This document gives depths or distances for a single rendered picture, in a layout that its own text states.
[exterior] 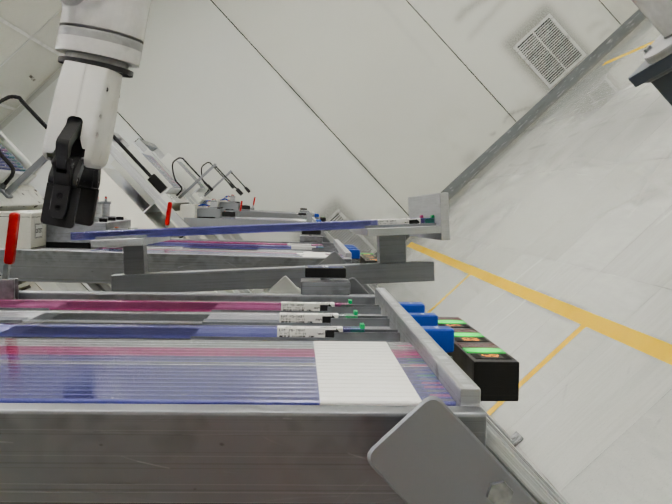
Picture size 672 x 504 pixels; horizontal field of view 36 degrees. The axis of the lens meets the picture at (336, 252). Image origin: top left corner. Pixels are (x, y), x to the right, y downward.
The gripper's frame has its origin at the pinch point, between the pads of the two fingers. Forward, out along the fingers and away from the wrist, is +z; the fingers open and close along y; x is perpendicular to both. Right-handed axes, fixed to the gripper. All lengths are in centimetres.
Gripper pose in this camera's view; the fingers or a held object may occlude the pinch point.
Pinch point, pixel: (69, 215)
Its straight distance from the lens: 107.7
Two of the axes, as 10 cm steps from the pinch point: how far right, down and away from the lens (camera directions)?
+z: -1.9, 9.8, 0.4
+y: 0.4, 0.5, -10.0
